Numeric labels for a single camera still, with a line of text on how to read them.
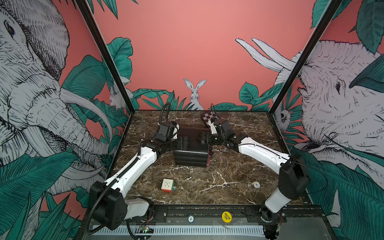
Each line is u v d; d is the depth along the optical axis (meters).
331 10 0.70
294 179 0.45
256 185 0.84
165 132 0.61
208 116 1.14
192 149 0.80
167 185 0.78
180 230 0.70
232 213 0.75
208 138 0.75
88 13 0.72
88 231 0.38
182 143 0.72
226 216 0.73
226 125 0.65
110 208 0.39
